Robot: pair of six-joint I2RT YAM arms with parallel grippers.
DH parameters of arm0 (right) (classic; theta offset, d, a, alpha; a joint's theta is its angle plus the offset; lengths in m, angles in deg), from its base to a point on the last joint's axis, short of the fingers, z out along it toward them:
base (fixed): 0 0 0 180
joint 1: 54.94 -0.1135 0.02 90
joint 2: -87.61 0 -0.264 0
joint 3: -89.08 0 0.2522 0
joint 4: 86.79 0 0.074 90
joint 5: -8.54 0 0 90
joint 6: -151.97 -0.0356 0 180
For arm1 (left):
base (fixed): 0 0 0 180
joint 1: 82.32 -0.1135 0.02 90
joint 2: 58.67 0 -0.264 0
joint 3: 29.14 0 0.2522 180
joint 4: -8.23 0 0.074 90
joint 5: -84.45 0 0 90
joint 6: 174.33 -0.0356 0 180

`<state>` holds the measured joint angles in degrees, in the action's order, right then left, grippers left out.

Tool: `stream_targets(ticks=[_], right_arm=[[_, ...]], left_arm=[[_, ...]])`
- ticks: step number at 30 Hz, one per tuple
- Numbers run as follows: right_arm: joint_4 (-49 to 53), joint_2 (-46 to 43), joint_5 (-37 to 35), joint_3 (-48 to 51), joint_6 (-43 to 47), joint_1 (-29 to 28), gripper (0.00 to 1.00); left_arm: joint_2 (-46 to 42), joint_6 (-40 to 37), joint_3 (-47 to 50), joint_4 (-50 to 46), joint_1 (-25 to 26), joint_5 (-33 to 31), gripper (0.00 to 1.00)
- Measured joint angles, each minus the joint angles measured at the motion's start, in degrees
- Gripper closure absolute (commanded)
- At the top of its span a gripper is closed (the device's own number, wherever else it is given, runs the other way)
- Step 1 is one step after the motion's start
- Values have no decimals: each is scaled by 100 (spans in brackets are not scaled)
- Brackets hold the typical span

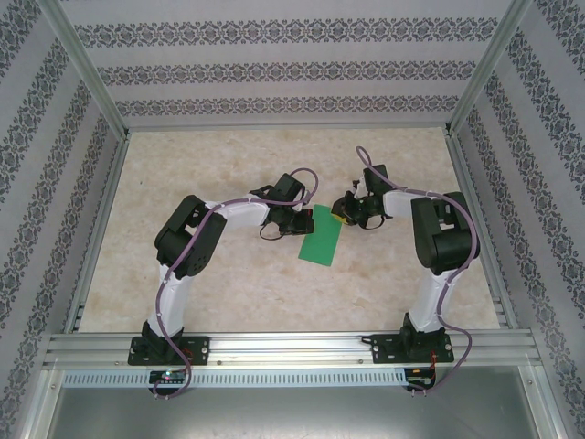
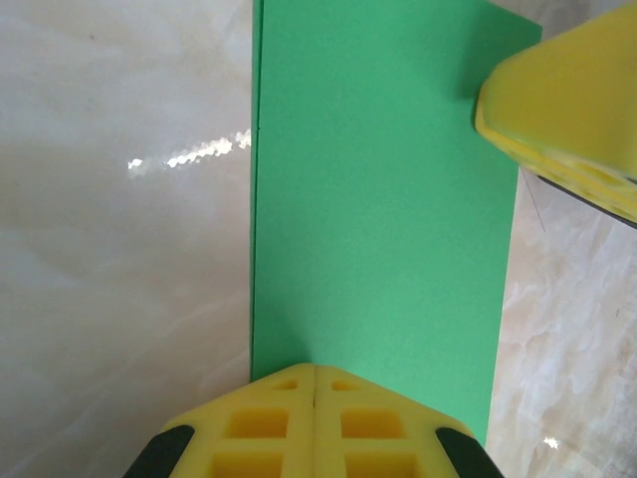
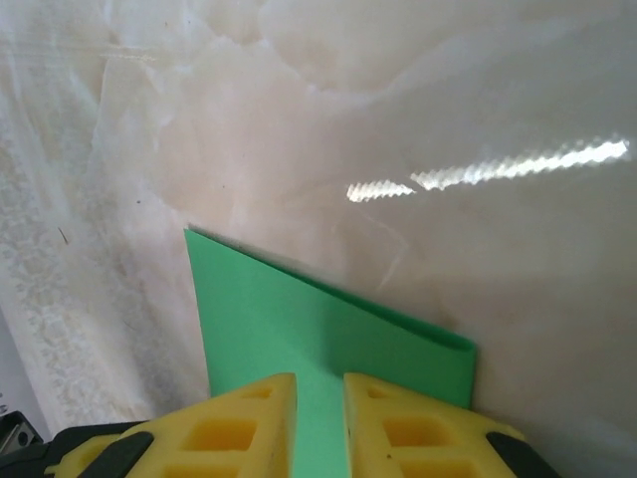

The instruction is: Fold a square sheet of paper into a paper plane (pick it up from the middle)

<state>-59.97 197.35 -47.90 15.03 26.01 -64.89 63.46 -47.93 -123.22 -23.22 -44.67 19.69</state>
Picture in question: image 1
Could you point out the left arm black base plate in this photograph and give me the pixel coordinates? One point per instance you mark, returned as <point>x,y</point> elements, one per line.
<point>201,350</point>

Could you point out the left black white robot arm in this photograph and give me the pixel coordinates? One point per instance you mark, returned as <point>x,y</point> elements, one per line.
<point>171,238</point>

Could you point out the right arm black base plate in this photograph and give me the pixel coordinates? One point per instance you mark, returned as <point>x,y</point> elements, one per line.
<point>384,350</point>

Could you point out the long aluminium mounting rail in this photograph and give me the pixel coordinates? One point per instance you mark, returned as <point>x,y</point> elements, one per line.
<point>292,350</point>

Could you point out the green paper sheet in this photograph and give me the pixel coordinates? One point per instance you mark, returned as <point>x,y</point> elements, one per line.
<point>320,242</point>

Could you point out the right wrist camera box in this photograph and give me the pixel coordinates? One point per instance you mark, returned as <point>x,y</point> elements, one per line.
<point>361,188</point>

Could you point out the aluminium table side rail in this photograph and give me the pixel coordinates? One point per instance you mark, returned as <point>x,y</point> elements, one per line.
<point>114,183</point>
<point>465,183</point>

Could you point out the aluminium frame post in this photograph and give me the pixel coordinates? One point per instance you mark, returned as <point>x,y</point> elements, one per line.
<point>39,411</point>
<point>546,411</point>
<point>484,68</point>
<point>87,68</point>

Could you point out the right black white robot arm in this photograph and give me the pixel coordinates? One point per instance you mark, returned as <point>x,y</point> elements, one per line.
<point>439,242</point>

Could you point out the grey sheet metal tray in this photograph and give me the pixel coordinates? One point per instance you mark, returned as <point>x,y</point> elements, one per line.
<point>292,416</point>

